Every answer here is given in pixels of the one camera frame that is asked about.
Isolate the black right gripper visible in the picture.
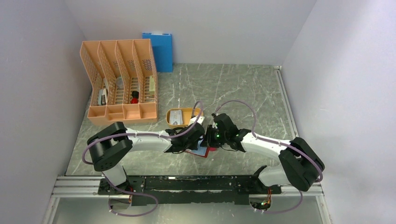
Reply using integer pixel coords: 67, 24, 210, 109
200, 125, 228, 148

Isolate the red leather card holder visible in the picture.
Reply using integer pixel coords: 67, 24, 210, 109
185, 147, 217, 158

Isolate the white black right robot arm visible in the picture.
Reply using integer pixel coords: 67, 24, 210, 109
203, 113, 325, 193

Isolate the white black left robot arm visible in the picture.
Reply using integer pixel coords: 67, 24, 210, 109
86, 122, 205, 194

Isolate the credit cards stack in tray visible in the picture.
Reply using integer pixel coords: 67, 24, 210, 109
169, 110, 183, 126

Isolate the yellow oval tray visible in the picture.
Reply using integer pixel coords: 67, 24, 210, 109
166, 107, 205, 128

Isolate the beige eraser block in organizer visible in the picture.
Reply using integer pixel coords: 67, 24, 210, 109
149, 76, 156, 95

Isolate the black red item in organizer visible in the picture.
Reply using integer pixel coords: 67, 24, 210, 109
130, 91, 139, 104

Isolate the orange plastic file organizer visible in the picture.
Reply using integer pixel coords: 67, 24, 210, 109
80, 39, 159, 126

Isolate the white stapler in organizer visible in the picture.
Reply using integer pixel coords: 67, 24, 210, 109
97, 88, 108, 105

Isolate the blue plastic box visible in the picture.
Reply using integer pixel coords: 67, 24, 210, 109
142, 32, 173, 73

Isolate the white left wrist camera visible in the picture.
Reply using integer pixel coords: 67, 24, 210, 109
189, 116, 205, 125

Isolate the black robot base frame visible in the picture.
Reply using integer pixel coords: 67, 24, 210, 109
97, 175, 282, 206

